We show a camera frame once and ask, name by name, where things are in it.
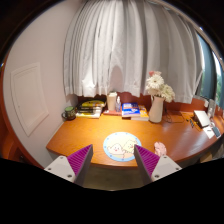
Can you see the yellow book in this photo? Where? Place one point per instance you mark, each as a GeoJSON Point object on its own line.
{"type": "Point", "coordinates": [143, 114]}

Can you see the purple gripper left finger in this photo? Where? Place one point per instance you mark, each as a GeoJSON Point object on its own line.
{"type": "Point", "coordinates": [74, 167]}

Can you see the blue book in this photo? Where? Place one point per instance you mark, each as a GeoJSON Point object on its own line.
{"type": "Point", "coordinates": [130, 110]}

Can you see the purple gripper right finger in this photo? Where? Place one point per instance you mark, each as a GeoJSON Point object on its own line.
{"type": "Point", "coordinates": [152, 167]}

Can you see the stack of dark books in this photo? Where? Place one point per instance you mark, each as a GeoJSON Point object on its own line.
{"type": "Point", "coordinates": [90, 109]}

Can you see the white ceramic vase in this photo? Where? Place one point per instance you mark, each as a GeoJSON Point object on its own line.
{"type": "Point", "coordinates": [156, 110]}

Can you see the round cartoon mouse pad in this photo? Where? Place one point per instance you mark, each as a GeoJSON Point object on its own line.
{"type": "Point", "coordinates": [119, 146]}

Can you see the small clear bottle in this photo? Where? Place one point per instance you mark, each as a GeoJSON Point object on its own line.
{"type": "Point", "coordinates": [118, 104]}

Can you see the green mug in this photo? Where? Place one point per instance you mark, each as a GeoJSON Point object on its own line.
{"type": "Point", "coordinates": [69, 113]}

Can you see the white curtain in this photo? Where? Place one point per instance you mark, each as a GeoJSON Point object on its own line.
{"type": "Point", "coordinates": [113, 45]}

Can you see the white and pink flowers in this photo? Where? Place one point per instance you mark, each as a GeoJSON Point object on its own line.
{"type": "Point", "coordinates": [156, 86]}

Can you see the white laptop device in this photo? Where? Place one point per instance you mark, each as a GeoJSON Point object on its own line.
{"type": "Point", "coordinates": [202, 118]}

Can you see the red flat book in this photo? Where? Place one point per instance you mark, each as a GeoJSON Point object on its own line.
{"type": "Point", "coordinates": [112, 113]}

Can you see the white paper card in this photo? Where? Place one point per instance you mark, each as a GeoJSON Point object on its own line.
{"type": "Point", "coordinates": [209, 132]}

